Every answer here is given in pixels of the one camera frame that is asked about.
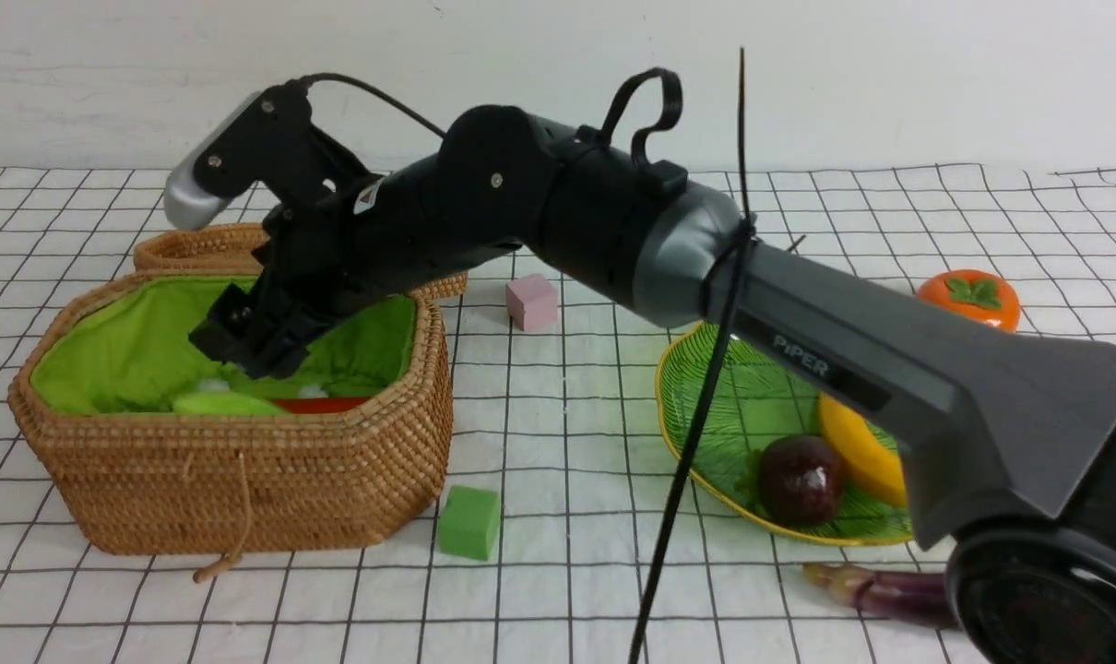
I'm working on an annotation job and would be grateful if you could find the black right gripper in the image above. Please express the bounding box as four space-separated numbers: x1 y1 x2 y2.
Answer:
187 175 402 379

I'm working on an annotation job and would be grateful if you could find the green toy bitter gourd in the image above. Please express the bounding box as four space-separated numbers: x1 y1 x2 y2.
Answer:
172 389 290 416

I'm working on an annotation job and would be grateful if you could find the orange toy carrot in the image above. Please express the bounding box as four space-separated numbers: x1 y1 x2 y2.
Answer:
272 397 369 415

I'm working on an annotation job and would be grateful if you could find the dark purple toy mangosteen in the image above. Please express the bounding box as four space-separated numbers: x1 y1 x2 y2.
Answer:
756 434 848 528

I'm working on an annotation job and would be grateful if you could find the yellow toy banana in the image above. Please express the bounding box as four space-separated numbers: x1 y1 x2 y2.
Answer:
816 394 908 509

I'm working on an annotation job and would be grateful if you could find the purple toy eggplant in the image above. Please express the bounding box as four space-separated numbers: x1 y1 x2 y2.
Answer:
801 562 959 629

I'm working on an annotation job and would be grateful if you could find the orange toy persimmon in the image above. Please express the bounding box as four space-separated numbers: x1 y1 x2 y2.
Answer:
915 269 1023 331

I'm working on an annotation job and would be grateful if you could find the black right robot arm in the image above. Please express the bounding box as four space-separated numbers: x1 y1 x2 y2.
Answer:
165 92 1116 663

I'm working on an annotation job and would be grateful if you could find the woven rattan basket lid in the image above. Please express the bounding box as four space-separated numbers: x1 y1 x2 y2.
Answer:
134 222 469 302

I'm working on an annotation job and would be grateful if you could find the woven rattan basket green lining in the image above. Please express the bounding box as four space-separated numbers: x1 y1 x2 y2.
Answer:
8 270 454 558

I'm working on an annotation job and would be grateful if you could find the pink foam cube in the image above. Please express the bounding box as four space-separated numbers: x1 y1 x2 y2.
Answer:
506 273 561 333

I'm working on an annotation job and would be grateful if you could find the green foam cube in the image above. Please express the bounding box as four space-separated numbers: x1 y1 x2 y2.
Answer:
436 485 502 562

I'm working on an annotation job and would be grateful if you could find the white grid tablecloth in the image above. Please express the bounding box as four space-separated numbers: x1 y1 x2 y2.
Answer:
0 165 1116 663

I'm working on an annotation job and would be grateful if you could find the green leaf-shaped glass plate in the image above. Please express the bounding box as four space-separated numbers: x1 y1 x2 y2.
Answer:
655 324 913 547

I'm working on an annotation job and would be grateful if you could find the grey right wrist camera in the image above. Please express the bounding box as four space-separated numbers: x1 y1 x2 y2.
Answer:
163 81 374 231

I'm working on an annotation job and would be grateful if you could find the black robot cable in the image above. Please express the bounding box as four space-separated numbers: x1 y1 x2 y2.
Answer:
295 46 757 664

